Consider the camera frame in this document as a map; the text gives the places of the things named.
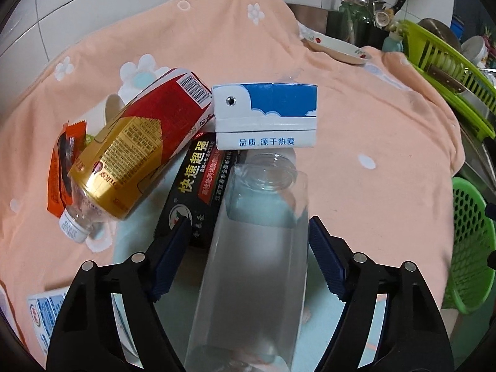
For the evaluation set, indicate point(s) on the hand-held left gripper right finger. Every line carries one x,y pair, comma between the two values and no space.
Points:
325,259

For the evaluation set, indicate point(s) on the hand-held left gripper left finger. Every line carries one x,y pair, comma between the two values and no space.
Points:
170,263

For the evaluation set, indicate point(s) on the clear square plastic bottle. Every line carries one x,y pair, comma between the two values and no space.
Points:
252,279

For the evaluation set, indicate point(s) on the orange snack wrapper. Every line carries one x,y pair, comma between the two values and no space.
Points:
56,186

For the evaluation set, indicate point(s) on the black cardboard box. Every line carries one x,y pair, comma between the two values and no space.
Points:
193,197

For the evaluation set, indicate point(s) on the red gold drink carton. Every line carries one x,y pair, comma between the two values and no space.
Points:
128,143

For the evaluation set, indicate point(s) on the small blue and white carton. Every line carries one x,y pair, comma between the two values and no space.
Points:
46,314

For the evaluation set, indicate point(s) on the blue and white milk carton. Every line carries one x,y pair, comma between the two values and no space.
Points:
271,124

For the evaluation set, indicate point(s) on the green perforated plastic basket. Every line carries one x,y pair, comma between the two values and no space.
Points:
472,240

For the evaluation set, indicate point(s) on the orange flower print blanket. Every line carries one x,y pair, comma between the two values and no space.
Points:
368,104

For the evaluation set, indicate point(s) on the white plate with red print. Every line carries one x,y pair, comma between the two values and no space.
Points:
337,48

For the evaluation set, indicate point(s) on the light blue small bottle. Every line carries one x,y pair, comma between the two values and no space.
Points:
392,42

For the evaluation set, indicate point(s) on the green plastic dish rack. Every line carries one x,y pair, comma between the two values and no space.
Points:
430,58

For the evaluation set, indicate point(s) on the green glass utensil jar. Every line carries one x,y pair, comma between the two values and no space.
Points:
354,19

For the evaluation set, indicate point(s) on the metal pot lid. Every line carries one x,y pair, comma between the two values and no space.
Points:
440,31

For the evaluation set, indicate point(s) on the white patterned bowl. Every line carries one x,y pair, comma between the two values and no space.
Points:
474,50

